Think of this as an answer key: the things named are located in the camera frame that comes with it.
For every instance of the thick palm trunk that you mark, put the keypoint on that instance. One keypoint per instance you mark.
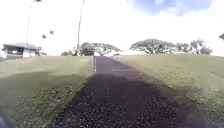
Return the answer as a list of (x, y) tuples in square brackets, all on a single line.
[(79, 30)]

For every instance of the flag on pole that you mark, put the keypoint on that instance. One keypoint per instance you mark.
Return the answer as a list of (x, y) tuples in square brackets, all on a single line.
[(51, 32), (43, 36)]

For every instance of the broad flat-crowned tree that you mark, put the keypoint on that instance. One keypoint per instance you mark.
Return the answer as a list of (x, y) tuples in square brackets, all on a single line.
[(105, 47)]

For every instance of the dark asphalt path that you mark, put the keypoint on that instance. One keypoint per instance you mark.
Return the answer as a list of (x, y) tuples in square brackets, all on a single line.
[(116, 93)]

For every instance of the thin tall palm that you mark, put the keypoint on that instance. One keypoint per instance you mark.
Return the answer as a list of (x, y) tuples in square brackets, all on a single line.
[(28, 23)]

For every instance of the low building with dark roof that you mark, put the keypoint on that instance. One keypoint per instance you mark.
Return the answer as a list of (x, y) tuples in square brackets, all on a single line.
[(20, 46)]

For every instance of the cluster of trees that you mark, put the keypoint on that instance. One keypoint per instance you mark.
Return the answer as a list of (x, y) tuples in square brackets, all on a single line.
[(198, 48)]

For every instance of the large wide umbrella tree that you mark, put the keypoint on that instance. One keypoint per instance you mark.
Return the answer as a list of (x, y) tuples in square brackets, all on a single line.
[(153, 45)]

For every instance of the grass slope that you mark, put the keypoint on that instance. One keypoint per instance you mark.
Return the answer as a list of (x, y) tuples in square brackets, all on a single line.
[(186, 73), (40, 73)]

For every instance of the dark bush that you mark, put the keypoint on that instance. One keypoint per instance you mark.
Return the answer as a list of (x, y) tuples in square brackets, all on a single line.
[(66, 53), (116, 54)]

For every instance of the dark dense tree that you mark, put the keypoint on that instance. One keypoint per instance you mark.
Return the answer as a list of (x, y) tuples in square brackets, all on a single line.
[(87, 50)]

